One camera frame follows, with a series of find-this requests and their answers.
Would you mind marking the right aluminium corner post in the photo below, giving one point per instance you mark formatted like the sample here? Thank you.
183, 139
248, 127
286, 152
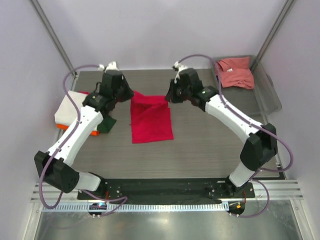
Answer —
280, 19

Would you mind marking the salmon pink t-shirt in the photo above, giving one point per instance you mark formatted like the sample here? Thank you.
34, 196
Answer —
235, 72

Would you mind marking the slotted cable duct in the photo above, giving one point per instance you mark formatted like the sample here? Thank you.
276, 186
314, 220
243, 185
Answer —
100, 207

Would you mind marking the aluminium corner post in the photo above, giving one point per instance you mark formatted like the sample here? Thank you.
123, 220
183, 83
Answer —
280, 19
52, 35

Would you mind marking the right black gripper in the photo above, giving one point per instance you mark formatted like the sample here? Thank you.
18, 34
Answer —
171, 97

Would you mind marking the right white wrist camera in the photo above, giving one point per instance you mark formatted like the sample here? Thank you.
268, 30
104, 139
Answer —
178, 67

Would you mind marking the folded dark green t-shirt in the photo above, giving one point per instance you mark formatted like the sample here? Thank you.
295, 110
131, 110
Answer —
106, 125

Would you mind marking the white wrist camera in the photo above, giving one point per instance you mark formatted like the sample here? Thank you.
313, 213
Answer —
112, 66
178, 67

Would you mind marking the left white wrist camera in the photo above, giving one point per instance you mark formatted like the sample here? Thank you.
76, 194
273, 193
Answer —
112, 66

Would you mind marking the red t-shirt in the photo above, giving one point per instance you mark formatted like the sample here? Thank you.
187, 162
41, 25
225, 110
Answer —
150, 119

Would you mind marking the left aluminium corner post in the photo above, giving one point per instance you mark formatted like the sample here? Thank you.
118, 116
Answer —
52, 35

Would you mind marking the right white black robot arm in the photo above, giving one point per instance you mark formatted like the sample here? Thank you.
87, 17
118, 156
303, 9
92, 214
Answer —
260, 144

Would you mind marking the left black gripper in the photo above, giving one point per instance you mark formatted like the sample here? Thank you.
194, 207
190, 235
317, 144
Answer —
129, 93

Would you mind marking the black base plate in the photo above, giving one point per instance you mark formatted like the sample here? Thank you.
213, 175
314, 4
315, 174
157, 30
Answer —
175, 191

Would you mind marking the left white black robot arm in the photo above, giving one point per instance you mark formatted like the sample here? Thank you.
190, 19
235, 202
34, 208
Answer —
55, 165

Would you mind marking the grey plastic tray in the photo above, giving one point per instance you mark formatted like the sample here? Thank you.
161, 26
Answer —
262, 100

